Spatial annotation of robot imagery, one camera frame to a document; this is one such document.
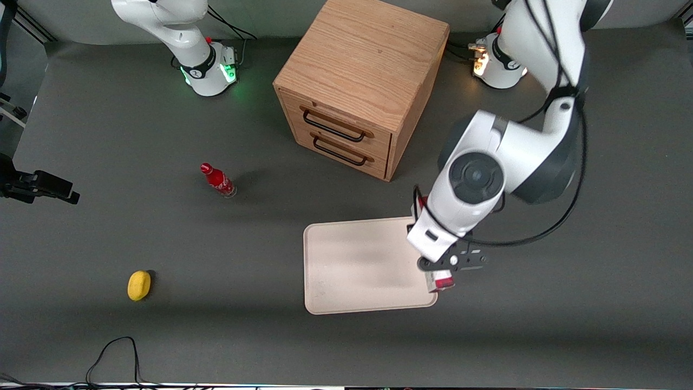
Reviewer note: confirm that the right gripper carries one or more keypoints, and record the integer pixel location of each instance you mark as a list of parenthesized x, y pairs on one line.
[(7, 171)]

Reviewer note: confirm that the red cookie box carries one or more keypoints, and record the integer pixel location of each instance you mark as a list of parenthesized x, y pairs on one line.
[(444, 283)]

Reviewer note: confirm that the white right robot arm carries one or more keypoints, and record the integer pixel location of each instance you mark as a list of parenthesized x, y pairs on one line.
[(178, 27)]

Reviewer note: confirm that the beige plastic tray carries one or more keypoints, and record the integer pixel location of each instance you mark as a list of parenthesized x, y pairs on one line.
[(352, 271)]

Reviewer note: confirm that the white and black clamp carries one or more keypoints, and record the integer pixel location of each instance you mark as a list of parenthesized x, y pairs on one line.
[(12, 111)]

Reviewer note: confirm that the yellow lemon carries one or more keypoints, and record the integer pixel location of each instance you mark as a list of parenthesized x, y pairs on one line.
[(139, 285)]

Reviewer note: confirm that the wooden drawer front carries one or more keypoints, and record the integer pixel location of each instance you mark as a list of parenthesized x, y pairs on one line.
[(373, 165), (346, 116)]

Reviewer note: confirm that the red cola bottle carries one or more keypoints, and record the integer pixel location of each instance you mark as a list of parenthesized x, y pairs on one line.
[(218, 180)]

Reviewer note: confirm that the wooden drawer cabinet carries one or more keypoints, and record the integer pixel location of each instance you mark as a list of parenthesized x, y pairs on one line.
[(363, 59)]

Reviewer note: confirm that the black frame bar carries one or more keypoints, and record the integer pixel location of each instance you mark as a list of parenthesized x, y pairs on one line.
[(35, 24)]

